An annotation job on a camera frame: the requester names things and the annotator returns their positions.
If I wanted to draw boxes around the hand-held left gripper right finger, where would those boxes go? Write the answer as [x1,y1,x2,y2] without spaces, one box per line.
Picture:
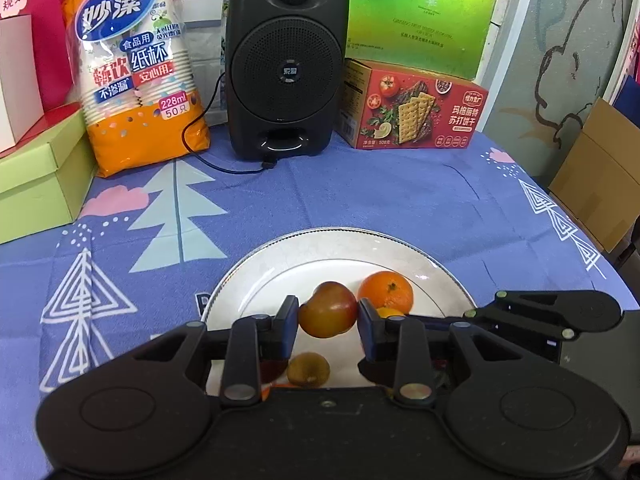
[357,298,532,408]

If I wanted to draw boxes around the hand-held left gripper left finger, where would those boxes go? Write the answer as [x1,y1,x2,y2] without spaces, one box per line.
[131,295,301,408]

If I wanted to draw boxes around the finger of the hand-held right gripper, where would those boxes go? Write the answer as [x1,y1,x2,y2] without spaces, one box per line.
[463,289,583,337]

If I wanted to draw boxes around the red yellow plum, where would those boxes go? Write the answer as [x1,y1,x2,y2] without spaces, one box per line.
[298,281,360,339]

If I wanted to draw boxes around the orange with green stem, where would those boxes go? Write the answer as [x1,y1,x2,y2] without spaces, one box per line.
[357,270,415,317]

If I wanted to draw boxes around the dark red plum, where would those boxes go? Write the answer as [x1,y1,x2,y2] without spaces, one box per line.
[260,359,290,383]

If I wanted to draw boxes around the small brown kiwi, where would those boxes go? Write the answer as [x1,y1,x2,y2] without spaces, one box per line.
[286,352,331,387]

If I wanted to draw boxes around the white plate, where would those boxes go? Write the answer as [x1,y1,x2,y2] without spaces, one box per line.
[200,228,478,391]

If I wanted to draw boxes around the blue printed tablecloth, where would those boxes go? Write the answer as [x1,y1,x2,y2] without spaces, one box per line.
[0,130,640,461]

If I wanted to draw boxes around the flat brown cardboard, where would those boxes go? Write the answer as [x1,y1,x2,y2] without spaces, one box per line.
[549,97,640,256]

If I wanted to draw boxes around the red cracker box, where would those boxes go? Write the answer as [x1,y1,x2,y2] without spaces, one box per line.
[334,58,490,150]

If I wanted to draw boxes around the black speaker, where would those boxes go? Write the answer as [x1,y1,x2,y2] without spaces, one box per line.
[225,0,349,162]

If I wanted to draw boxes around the green shoe box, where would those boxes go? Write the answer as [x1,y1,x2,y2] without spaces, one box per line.
[0,107,98,243]

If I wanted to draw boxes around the orange paper cup package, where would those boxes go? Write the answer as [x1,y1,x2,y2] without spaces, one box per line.
[62,0,211,178]

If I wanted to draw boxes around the white blue poster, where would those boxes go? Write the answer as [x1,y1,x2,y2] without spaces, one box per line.
[182,0,236,127]

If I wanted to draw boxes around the green gift box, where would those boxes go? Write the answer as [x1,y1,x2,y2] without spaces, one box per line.
[345,0,501,81]

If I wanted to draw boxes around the white cup box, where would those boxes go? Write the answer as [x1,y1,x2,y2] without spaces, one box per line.
[0,14,46,155]

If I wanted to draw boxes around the pink paper bag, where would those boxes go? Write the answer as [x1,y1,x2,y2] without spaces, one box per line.
[0,0,83,111]

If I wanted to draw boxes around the black speaker cable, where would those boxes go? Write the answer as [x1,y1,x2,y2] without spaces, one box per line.
[181,72,278,175]

